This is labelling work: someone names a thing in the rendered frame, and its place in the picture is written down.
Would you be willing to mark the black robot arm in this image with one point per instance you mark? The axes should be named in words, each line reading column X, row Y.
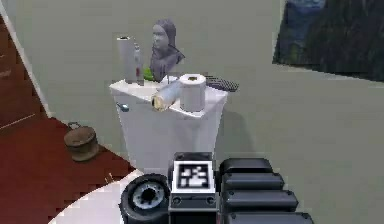
column 246, row 193

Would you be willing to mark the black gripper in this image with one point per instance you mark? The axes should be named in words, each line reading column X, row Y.
column 144, row 200

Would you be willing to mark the lying white paper roll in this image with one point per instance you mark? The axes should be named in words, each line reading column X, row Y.
column 166, row 95

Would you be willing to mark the grey spray bottle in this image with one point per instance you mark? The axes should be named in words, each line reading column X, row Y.
column 138, row 66

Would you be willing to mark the white toilet paper roll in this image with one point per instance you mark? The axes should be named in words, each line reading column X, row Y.
column 192, row 93

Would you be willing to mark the dark framed landscape picture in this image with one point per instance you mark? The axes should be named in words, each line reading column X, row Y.
column 333, row 36

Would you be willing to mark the grey bust statue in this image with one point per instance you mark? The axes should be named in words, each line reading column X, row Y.
column 163, row 50

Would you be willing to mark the green small object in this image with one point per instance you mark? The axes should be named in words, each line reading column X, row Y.
column 148, row 74

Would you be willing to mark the brown round bin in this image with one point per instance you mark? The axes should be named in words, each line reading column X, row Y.
column 81, row 143

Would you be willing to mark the tall white paper roll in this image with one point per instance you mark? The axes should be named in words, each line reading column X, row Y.
column 127, row 60

